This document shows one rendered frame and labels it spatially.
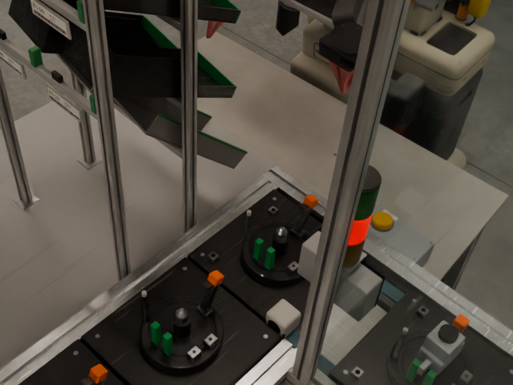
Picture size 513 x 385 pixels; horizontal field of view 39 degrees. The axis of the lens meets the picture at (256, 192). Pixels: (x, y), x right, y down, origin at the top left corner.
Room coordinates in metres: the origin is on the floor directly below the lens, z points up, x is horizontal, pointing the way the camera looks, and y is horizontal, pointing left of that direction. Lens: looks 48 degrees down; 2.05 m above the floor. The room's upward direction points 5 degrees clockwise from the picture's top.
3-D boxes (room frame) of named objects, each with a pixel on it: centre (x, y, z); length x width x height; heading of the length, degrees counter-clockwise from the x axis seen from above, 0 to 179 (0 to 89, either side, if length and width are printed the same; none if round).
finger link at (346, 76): (1.04, -0.13, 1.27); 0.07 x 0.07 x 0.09; 51
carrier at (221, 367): (0.65, 0.10, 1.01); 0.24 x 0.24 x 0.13; 51
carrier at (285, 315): (0.84, -0.05, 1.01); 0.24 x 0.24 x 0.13; 51
